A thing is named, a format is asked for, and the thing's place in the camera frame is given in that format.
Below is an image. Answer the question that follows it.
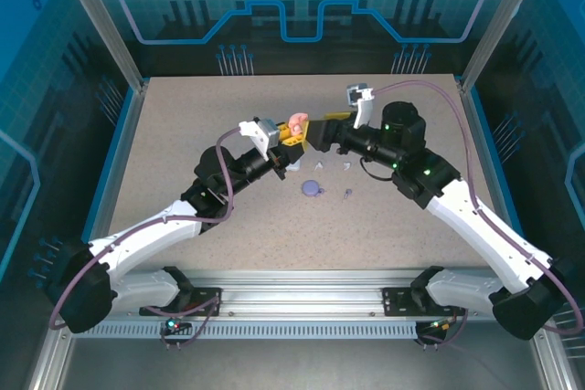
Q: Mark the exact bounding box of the aluminium frame post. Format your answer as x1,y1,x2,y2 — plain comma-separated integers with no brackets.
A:
48,0,151,92
458,0,539,93

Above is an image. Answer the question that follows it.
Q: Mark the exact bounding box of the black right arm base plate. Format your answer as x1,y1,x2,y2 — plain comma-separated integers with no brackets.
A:
381,287,467,317

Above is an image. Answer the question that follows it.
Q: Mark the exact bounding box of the slotted grey cable duct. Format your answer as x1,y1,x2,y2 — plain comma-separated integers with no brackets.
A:
70,320,433,342

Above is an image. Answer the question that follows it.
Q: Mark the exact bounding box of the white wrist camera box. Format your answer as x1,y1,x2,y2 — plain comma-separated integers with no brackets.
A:
238,116,281,157
346,83,377,130

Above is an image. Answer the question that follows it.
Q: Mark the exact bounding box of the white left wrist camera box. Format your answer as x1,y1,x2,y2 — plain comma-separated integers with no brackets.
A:
238,116,281,157

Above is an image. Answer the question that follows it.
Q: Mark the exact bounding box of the pink round earbud charging case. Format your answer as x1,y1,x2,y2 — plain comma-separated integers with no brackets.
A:
288,111,308,136

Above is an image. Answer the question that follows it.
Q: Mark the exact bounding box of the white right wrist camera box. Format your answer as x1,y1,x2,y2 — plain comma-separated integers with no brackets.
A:
346,83,377,130

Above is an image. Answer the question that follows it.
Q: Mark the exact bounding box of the thin black right gripper wire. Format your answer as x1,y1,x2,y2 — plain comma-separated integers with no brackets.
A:
359,154,399,182

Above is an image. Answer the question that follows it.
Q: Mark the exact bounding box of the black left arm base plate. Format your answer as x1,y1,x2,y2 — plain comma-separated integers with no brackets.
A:
139,287,224,317

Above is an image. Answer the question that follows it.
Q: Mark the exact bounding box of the steel sheet shelf panel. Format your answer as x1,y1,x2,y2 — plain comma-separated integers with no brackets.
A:
25,316,580,390

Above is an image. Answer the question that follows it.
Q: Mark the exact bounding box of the blue table edge strip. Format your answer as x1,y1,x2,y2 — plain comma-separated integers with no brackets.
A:
465,87,543,272

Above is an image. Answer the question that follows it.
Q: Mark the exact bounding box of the wide aluminium mounting rail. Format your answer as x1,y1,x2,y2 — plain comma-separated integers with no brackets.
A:
58,269,545,318

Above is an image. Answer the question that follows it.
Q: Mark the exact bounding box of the small LED connector board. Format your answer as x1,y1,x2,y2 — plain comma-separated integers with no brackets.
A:
427,316,459,334
165,311,192,334

